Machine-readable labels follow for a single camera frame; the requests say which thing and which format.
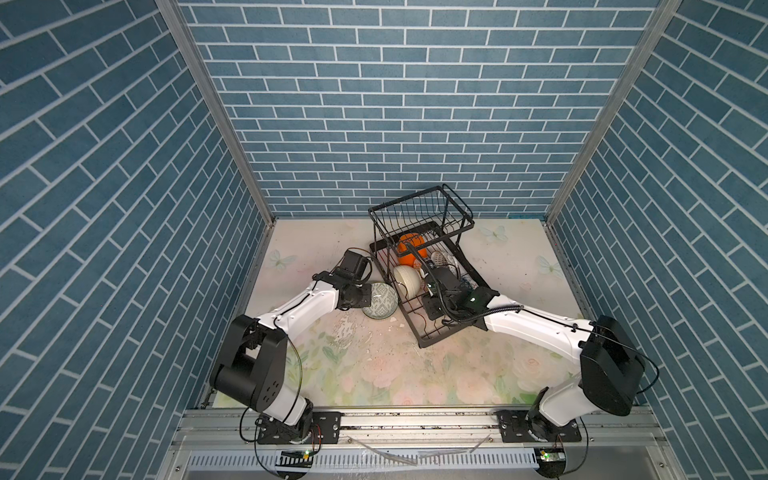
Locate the plain cream white bowl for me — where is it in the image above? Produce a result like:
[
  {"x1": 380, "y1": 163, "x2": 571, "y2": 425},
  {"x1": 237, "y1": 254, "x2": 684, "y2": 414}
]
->
[{"x1": 393, "y1": 265, "x2": 423, "y2": 301}]

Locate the orange plastic bowl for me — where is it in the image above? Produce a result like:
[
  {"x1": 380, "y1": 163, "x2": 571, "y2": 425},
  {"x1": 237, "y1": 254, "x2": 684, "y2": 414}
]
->
[{"x1": 396, "y1": 233, "x2": 429, "y2": 267}]

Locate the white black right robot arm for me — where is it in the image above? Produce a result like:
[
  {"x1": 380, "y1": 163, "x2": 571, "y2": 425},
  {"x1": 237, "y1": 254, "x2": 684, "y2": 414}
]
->
[{"x1": 423, "y1": 266, "x2": 651, "y2": 442}]

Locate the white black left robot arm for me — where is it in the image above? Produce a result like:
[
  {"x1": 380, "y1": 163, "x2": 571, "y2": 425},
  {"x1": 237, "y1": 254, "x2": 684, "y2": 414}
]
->
[{"x1": 209, "y1": 249, "x2": 372, "y2": 441}]

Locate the black wire dish rack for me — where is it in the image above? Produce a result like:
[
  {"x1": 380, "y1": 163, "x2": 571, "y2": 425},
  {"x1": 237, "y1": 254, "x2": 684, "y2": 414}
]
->
[{"x1": 368, "y1": 184, "x2": 494, "y2": 348}]

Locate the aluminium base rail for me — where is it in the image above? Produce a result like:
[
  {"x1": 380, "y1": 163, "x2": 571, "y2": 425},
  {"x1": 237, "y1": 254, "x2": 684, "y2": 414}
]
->
[{"x1": 159, "y1": 406, "x2": 675, "y2": 479}]

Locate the aluminium left corner post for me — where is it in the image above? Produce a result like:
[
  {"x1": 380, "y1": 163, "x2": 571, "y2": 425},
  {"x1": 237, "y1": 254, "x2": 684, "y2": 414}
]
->
[{"x1": 154, "y1": 0, "x2": 276, "y2": 227}]

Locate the aluminium corner post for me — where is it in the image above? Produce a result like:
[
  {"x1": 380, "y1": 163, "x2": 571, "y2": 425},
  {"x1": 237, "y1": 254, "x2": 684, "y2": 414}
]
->
[
  {"x1": 154, "y1": 0, "x2": 276, "y2": 227},
  {"x1": 544, "y1": 0, "x2": 685, "y2": 224}
]

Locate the aluminium right corner post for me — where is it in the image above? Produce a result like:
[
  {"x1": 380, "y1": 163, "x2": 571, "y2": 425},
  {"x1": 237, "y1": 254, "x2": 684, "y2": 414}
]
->
[{"x1": 544, "y1": 0, "x2": 685, "y2": 224}]

